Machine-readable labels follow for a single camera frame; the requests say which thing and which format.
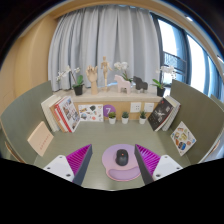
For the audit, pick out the white sticker sheet card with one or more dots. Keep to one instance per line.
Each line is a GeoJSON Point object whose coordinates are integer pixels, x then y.
{"type": "Point", "coordinates": [90, 112]}

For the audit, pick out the red-spined picture book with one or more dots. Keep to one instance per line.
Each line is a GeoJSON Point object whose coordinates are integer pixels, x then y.
{"type": "Point", "coordinates": [68, 113]}

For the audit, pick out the thick white book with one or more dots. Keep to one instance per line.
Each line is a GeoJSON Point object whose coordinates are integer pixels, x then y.
{"type": "Point", "coordinates": [47, 111]}

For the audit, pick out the dark-framed window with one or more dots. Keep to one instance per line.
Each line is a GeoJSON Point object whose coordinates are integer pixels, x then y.
{"type": "Point", "coordinates": [173, 43]}

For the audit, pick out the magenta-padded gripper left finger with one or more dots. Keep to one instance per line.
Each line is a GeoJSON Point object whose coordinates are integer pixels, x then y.
{"type": "Point", "coordinates": [78, 160]}

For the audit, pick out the colourful sticker card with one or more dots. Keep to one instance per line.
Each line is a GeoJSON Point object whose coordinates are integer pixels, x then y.
{"type": "Point", "coordinates": [183, 138]}

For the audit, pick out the grey curtain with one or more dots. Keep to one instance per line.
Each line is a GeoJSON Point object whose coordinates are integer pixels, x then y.
{"type": "Point", "coordinates": [100, 40]}

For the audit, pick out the purple round number sign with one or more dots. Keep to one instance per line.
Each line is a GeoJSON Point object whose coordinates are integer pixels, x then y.
{"type": "Point", "coordinates": [108, 108]}

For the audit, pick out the green desk partition panel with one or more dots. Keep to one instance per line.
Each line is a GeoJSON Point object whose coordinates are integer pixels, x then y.
{"type": "Point", "coordinates": [20, 113]}
{"type": "Point", "coordinates": [200, 106]}

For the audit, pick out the white orchid in black pot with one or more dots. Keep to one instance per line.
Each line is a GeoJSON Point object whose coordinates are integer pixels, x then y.
{"type": "Point", "coordinates": [78, 90]}
{"type": "Point", "coordinates": [160, 91]}
{"type": "Point", "coordinates": [120, 65]}

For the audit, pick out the black wooden horse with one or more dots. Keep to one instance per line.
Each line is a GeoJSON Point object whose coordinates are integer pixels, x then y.
{"type": "Point", "coordinates": [140, 84]}

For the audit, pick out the black computer mouse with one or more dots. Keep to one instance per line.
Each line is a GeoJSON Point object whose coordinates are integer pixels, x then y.
{"type": "Point", "coordinates": [121, 157]}

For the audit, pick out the wooden mannequin figure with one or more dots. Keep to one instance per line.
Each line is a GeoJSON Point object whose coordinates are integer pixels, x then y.
{"type": "Point", "coordinates": [106, 68]}

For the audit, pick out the black cover book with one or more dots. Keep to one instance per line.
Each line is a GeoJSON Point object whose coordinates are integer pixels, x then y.
{"type": "Point", "coordinates": [160, 114]}

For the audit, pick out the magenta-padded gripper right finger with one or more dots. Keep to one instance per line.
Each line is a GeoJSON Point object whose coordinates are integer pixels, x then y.
{"type": "Point", "coordinates": [150, 160]}

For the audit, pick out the wooden hand model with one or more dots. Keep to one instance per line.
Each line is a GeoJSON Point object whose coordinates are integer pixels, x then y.
{"type": "Point", "coordinates": [92, 75]}

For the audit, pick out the purple mouse pad with wrist rest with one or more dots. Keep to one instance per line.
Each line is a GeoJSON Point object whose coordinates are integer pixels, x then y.
{"type": "Point", "coordinates": [110, 163]}

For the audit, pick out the small succulent in white pot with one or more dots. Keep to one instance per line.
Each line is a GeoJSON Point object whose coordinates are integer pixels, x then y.
{"type": "Point", "coordinates": [125, 120]}
{"type": "Point", "coordinates": [112, 120]}
{"type": "Point", "coordinates": [142, 120]}

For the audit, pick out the white wall socket plate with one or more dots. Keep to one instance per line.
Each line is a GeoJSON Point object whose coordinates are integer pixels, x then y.
{"type": "Point", "coordinates": [135, 107]}
{"type": "Point", "coordinates": [149, 107]}

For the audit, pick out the tan book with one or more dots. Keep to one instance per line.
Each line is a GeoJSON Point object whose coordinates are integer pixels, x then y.
{"type": "Point", "coordinates": [56, 115]}

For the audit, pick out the pink wooden horse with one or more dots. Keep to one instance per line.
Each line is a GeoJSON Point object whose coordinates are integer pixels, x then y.
{"type": "Point", "coordinates": [122, 85]}

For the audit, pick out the beige card with red text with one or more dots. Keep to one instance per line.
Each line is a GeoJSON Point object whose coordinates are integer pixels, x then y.
{"type": "Point", "coordinates": [40, 138]}

